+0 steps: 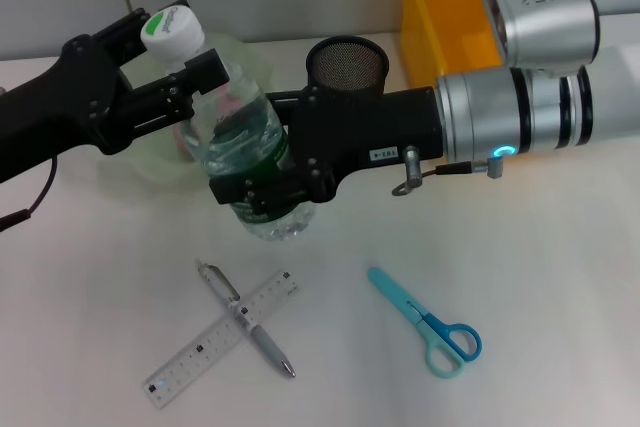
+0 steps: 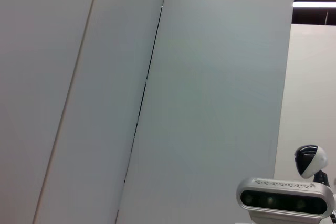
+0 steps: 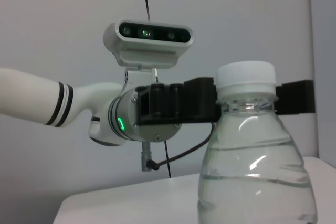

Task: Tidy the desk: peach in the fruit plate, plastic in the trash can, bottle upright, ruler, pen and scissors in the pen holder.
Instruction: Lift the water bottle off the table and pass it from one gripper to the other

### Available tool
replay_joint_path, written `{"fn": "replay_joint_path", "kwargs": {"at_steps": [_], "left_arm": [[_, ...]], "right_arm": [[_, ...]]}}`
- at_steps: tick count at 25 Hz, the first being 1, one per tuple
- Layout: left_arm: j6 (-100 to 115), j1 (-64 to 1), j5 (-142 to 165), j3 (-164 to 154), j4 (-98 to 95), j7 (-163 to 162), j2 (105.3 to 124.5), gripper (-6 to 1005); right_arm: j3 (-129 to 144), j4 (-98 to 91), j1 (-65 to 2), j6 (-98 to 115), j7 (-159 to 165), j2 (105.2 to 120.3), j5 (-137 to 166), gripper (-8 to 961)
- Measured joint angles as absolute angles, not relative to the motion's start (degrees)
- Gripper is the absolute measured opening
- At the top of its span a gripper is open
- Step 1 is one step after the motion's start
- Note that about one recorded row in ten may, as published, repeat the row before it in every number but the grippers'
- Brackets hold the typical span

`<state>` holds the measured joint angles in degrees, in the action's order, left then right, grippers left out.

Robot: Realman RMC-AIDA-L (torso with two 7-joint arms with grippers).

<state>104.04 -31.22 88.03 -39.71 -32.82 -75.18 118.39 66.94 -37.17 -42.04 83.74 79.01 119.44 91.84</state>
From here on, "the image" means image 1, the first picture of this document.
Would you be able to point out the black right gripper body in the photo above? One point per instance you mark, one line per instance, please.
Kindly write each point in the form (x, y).
(360, 132)

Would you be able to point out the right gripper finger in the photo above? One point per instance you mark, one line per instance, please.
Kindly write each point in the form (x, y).
(270, 194)
(287, 102)

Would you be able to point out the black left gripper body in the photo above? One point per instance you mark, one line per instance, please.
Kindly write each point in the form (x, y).
(65, 102)

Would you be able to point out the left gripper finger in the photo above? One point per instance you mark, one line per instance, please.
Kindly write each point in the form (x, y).
(127, 32)
(207, 72)

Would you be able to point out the clear green-label water bottle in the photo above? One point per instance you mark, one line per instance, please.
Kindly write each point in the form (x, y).
(240, 112)

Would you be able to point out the pink toy peach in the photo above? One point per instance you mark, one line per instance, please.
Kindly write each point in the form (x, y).
(179, 142)

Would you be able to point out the black mesh pen holder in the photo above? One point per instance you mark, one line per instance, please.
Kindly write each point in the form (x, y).
(345, 67)

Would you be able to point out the pale green wavy fruit bowl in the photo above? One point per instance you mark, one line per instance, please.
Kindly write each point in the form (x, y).
(155, 167)

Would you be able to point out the grey silver pen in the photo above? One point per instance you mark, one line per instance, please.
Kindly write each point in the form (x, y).
(272, 352)

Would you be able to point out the blue teal scissors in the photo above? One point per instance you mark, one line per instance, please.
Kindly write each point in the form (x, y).
(400, 297)

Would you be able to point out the clear plastic ruler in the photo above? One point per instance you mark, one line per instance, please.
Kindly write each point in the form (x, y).
(200, 352)

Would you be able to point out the right gripper silver connector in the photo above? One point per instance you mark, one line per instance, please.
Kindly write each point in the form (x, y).
(412, 167)

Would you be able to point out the yellow plastic bin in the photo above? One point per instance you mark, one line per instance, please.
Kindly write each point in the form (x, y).
(440, 22)

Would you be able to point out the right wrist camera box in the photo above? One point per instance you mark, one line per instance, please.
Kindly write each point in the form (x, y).
(540, 22)

